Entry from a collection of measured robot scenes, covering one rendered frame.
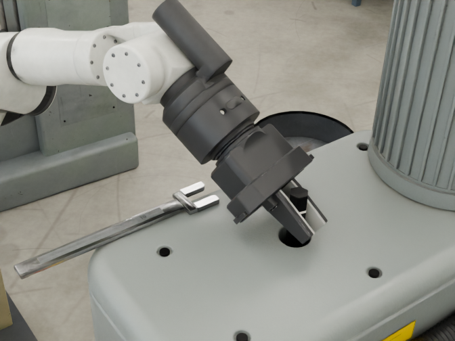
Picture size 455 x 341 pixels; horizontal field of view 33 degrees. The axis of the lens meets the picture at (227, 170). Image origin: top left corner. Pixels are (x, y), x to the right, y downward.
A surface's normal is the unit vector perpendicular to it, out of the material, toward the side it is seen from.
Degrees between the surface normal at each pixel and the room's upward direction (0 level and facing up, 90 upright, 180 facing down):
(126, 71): 81
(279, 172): 30
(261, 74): 0
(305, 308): 0
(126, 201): 0
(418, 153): 90
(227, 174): 90
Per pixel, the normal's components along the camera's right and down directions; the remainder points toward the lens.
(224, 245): 0.03, -0.79
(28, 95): 0.70, 0.51
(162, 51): 0.53, -0.56
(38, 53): -0.38, 0.00
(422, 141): -0.65, 0.45
